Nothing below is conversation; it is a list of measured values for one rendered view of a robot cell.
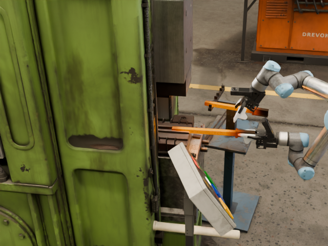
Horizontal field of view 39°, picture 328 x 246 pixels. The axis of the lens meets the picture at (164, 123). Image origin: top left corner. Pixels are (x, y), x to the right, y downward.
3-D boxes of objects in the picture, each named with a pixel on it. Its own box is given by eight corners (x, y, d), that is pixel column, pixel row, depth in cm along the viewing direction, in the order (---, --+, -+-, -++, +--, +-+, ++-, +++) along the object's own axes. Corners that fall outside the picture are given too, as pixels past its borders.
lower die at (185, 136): (191, 135, 266) (191, 122, 262) (186, 155, 249) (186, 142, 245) (120, 130, 273) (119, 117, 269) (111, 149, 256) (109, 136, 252)
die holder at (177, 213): (203, 182, 300) (204, 123, 277) (196, 223, 268) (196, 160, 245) (120, 175, 310) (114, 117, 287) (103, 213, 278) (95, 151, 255)
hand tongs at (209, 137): (233, 102, 350) (233, 100, 349) (237, 103, 348) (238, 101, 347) (202, 142, 304) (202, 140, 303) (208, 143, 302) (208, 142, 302)
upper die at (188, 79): (191, 79, 248) (191, 63, 243) (186, 96, 231) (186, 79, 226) (115, 75, 255) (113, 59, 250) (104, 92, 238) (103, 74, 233)
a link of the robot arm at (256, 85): (255, 80, 229) (256, 73, 236) (250, 88, 231) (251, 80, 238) (268, 88, 230) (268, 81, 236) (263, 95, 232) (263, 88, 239)
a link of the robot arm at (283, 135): (287, 136, 242) (287, 128, 248) (278, 136, 242) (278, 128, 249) (286, 148, 245) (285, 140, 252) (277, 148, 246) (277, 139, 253)
